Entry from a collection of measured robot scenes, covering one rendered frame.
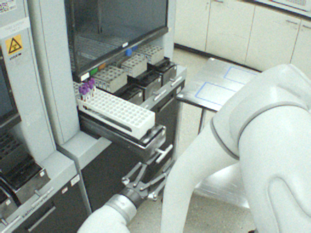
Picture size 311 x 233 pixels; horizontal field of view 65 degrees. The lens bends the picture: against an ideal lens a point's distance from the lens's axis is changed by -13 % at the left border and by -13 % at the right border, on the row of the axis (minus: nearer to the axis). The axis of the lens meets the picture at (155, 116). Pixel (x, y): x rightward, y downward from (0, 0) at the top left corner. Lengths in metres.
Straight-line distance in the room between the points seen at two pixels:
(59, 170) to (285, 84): 0.79
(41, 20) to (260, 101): 0.65
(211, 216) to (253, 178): 1.41
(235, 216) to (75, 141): 1.12
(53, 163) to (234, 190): 0.96
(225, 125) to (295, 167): 0.19
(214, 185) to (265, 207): 1.22
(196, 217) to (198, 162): 1.23
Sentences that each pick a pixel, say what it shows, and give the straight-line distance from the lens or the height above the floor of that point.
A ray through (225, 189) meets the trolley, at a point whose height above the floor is 0.28.
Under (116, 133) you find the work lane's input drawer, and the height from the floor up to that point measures 0.80.
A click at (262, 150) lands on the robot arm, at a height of 1.24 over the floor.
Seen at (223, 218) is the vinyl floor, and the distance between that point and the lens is 1.77.
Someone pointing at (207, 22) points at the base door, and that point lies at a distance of 3.27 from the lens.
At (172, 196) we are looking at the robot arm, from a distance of 0.59.
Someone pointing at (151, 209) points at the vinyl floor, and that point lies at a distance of 1.74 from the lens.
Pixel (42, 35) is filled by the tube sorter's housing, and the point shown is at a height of 1.18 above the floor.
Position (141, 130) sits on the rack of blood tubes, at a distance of 0.94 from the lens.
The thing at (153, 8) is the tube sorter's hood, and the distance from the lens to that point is 1.26.
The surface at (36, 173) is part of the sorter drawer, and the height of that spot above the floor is 0.81.
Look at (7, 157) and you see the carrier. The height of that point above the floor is 0.87.
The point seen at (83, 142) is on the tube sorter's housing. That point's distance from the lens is 1.08.
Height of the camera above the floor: 1.46
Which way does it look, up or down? 38 degrees down
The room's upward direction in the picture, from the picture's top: 3 degrees clockwise
